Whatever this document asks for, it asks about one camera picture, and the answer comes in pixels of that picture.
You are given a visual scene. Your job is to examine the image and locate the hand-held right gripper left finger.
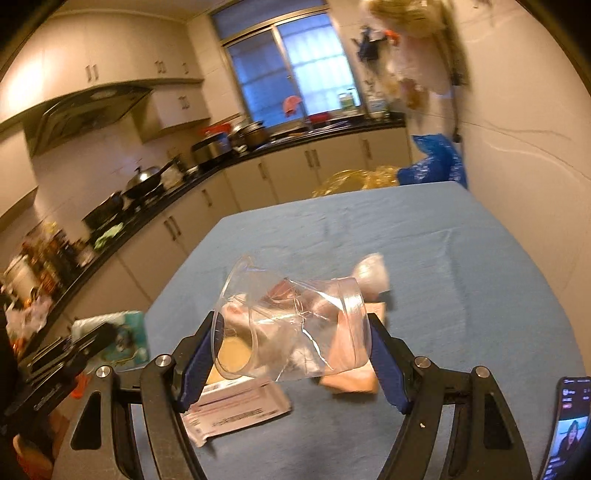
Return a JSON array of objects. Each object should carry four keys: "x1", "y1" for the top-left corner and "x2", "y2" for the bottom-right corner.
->
[{"x1": 53, "y1": 311, "x2": 227, "y2": 480}]

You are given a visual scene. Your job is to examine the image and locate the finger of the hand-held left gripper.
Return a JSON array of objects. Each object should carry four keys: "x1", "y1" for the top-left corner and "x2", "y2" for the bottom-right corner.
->
[{"x1": 65, "y1": 322, "x2": 122, "y2": 370}]

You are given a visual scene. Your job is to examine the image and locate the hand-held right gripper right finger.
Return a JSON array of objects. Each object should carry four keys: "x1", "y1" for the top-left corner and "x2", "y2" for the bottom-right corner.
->
[{"x1": 367, "y1": 314, "x2": 541, "y2": 480}]

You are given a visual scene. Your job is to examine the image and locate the white plastic bag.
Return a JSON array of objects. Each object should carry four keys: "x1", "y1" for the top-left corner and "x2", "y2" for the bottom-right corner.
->
[
  {"x1": 383, "y1": 0, "x2": 455, "y2": 100},
  {"x1": 348, "y1": 253, "x2": 391, "y2": 298}
]

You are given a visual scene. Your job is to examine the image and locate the clear plastic cup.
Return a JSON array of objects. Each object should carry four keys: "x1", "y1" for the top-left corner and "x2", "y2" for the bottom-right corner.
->
[{"x1": 211, "y1": 255, "x2": 370, "y2": 383}]

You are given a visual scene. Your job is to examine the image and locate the teal printed packet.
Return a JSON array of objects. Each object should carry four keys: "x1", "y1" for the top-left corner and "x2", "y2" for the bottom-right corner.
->
[{"x1": 71, "y1": 311, "x2": 149, "y2": 370}]

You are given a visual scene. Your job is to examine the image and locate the round beige disc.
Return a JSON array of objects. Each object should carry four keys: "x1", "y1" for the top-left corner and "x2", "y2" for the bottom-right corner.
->
[{"x1": 208, "y1": 336, "x2": 259, "y2": 381}]

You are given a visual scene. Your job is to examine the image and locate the white printed paper packet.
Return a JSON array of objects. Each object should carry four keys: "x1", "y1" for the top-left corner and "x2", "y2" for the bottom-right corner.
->
[{"x1": 181, "y1": 378, "x2": 293, "y2": 448}]

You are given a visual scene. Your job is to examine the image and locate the white plastic bags on counter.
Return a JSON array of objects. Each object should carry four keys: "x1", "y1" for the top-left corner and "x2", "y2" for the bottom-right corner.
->
[{"x1": 0, "y1": 295, "x2": 54, "y2": 340}]

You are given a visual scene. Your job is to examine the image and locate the cluster of condiment bottles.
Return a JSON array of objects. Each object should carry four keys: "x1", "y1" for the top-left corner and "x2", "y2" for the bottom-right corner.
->
[{"x1": 0, "y1": 222, "x2": 93, "y2": 296}]

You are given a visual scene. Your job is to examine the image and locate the blue tablecloth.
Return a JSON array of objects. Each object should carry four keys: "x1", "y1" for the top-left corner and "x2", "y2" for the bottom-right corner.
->
[{"x1": 131, "y1": 181, "x2": 587, "y2": 480}]

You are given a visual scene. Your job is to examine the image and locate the green cloth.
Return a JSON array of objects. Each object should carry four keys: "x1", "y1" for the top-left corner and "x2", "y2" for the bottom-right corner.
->
[{"x1": 93, "y1": 223, "x2": 125, "y2": 250}]

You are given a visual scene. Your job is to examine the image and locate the black frying pan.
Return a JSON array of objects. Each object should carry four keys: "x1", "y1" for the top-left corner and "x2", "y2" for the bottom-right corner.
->
[{"x1": 82, "y1": 191, "x2": 125, "y2": 229}]

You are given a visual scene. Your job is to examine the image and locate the wok with metal lid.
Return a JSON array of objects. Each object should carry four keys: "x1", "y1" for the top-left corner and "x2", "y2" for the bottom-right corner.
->
[{"x1": 122, "y1": 159, "x2": 181, "y2": 199}]

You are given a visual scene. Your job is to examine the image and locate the black smartphone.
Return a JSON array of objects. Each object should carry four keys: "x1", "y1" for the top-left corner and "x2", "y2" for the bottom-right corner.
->
[{"x1": 538, "y1": 376, "x2": 591, "y2": 480}]

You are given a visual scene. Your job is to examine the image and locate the yellow plastic bag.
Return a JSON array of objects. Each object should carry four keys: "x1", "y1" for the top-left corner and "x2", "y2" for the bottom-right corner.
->
[{"x1": 311, "y1": 166, "x2": 400, "y2": 199}]

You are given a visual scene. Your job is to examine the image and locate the blue plastic bag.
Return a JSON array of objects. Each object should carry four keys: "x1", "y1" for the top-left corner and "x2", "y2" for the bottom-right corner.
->
[{"x1": 397, "y1": 133, "x2": 468, "y2": 188}]

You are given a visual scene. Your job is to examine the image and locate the cream lower cabinets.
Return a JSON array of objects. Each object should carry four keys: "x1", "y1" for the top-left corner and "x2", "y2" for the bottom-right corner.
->
[{"x1": 46, "y1": 126, "x2": 411, "y2": 342}]

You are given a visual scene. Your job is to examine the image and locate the cream cabinets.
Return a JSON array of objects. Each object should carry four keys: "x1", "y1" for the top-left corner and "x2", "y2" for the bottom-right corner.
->
[
  {"x1": 0, "y1": 11, "x2": 211, "y2": 141},
  {"x1": 46, "y1": 126, "x2": 411, "y2": 342}
]

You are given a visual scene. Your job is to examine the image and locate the range hood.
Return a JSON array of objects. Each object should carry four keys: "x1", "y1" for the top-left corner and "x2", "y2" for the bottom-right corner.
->
[{"x1": 25, "y1": 84, "x2": 153, "y2": 155}]

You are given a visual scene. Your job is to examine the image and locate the black kitchen countertop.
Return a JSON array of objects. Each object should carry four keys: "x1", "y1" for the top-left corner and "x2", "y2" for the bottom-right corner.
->
[{"x1": 0, "y1": 117, "x2": 407, "y2": 352}]

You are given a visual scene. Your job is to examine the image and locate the stacked metal pots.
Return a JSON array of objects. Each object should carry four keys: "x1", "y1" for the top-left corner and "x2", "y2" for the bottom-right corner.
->
[{"x1": 228, "y1": 119, "x2": 269, "y2": 151}]

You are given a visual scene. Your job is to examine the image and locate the cream upper cabinets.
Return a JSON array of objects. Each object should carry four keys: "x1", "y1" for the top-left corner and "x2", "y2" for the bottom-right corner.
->
[{"x1": 0, "y1": 11, "x2": 211, "y2": 141}]

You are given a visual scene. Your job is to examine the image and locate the white hanging plastic bag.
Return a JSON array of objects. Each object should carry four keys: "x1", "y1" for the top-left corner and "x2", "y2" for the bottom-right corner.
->
[{"x1": 383, "y1": 0, "x2": 455, "y2": 100}]

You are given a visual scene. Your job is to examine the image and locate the kitchen window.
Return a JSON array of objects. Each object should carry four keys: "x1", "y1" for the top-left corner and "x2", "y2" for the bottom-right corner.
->
[{"x1": 210, "y1": 0, "x2": 365, "y2": 129}]

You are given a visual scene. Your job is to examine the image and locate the blue hanging item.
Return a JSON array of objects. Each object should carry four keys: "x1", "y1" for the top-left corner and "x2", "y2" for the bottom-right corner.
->
[{"x1": 355, "y1": 28, "x2": 385, "y2": 62}]

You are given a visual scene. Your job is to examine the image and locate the black wall cable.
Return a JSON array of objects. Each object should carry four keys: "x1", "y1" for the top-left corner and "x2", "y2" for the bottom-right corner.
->
[{"x1": 443, "y1": 14, "x2": 468, "y2": 144}]

